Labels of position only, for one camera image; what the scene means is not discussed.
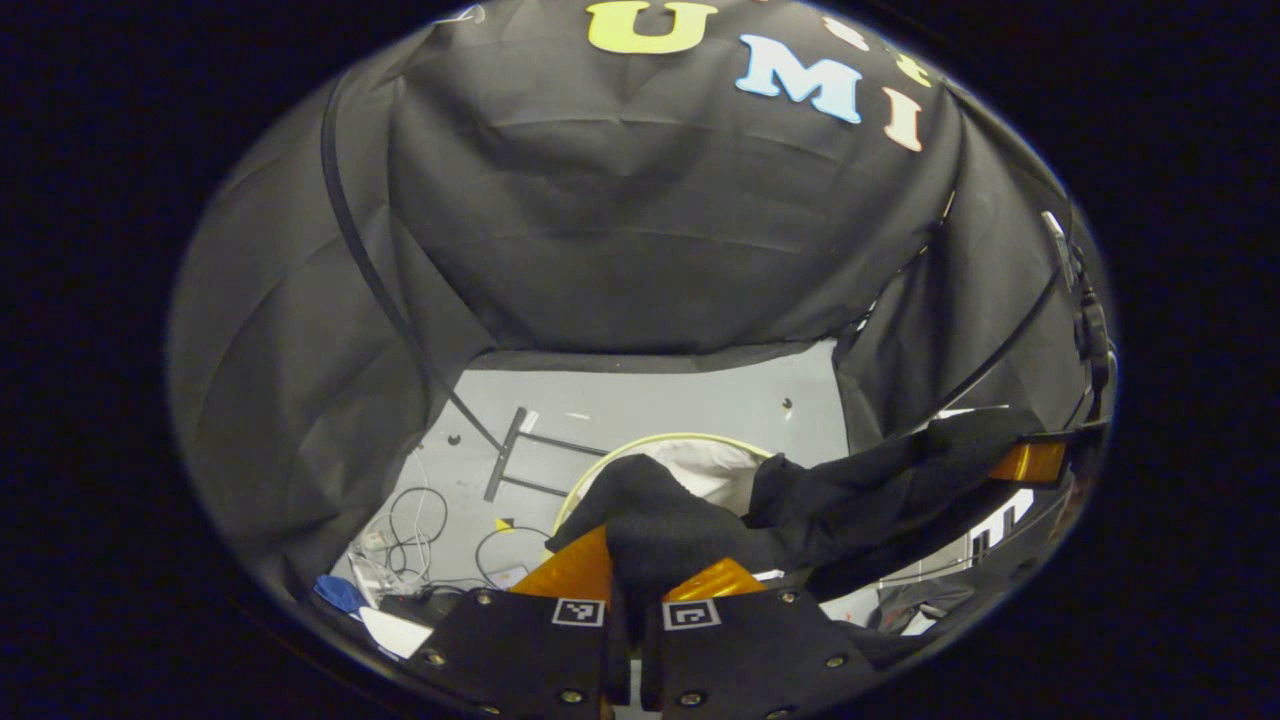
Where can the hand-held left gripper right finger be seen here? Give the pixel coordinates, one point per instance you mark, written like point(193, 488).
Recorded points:
point(750, 650)

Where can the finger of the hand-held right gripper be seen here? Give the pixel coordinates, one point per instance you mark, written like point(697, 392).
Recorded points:
point(1030, 462)

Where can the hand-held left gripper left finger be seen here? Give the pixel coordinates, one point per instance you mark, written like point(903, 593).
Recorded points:
point(520, 650)

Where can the black knit cardigan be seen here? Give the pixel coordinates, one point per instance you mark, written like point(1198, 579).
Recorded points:
point(660, 530)

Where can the white laundry hamper yellow rim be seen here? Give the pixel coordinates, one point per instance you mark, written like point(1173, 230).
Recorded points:
point(700, 470)

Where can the white paper sheet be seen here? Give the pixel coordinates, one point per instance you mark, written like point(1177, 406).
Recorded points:
point(395, 632)

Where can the grey cloth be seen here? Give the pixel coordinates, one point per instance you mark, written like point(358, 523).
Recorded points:
point(915, 605)

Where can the blue cloth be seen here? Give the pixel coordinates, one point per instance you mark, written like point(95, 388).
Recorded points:
point(340, 593)

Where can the black backdrop cloth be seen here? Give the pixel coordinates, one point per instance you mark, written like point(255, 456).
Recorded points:
point(650, 250)

